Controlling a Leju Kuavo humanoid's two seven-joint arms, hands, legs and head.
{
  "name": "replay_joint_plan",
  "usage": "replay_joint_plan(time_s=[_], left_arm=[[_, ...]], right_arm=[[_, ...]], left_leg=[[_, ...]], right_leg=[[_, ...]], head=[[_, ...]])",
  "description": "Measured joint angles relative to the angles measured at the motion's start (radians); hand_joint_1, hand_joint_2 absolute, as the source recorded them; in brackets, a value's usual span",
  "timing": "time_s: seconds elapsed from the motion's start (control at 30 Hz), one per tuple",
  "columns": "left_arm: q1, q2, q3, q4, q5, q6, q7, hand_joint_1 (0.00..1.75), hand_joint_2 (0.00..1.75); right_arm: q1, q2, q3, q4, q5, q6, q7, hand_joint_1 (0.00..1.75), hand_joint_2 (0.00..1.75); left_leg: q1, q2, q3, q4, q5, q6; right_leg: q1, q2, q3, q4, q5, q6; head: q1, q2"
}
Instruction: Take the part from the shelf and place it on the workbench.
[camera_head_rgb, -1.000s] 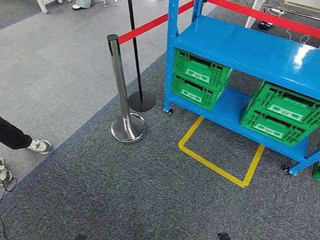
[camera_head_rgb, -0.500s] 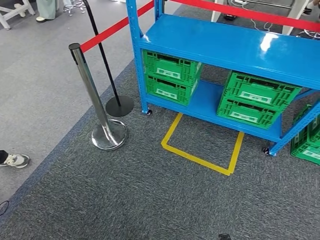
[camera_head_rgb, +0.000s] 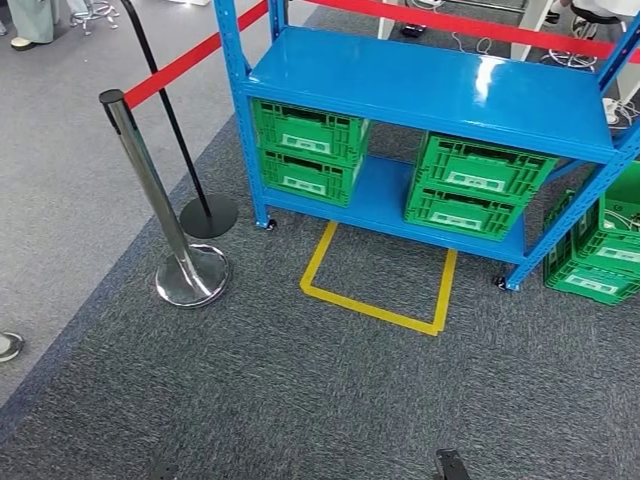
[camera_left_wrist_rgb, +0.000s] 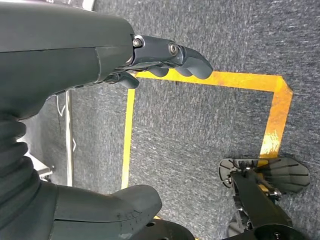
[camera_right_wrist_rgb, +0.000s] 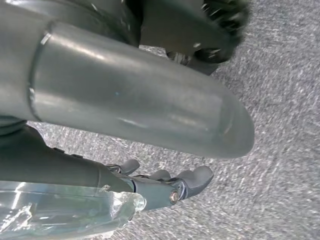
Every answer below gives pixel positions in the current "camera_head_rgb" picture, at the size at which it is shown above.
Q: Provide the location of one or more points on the person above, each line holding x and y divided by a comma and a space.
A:
584, 28
35, 16

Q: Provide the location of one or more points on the chrome base stool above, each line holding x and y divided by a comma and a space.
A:
97, 13
570, 60

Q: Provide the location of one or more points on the black barrier post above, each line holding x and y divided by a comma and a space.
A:
210, 215

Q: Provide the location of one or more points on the white power strip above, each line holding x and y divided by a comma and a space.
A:
610, 111

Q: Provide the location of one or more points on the blue metal shelf rack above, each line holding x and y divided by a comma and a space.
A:
425, 79

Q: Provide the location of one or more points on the yellow floor tape outline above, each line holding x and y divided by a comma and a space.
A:
445, 291

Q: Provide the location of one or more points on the red barrier tape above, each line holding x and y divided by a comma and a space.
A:
450, 25

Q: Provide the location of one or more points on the black right robot foot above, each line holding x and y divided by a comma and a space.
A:
452, 466

